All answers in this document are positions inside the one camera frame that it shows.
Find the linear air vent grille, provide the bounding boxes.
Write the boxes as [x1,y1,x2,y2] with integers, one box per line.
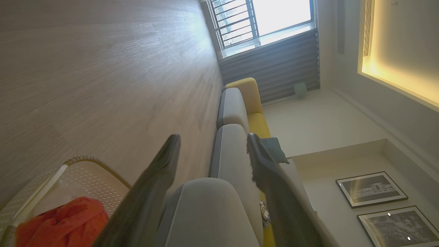
[363,0,375,57]

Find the cream perforated laundry basket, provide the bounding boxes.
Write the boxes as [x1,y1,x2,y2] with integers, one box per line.
[0,155,132,247]

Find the grey and yellow sofa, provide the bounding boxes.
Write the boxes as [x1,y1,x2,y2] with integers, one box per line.
[156,77,340,247]

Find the window with metal railing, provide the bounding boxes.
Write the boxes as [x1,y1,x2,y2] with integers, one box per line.
[207,0,316,57]

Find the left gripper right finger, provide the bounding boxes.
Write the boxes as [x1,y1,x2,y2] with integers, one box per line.
[246,133,326,247]

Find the white cloth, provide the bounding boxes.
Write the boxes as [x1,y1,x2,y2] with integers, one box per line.
[34,185,90,217]

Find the small pale green object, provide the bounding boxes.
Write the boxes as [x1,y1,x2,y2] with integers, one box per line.
[293,82,308,99]

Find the dark teal cushion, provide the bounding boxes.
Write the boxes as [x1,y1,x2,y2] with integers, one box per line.
[260,137,290,164]

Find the small patterned cloth item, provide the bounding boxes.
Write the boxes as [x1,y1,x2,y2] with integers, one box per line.
[259,201,271,228]

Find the orange-red cloth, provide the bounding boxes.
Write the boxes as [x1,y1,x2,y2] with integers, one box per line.
[15,196,109,247]

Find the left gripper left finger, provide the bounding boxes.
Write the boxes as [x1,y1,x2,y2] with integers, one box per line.
[92,134,181,247]

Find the black framed monochrome picture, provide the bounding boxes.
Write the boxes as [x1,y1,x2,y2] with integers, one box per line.
[335,171,408,209]
[357,205,439,247]

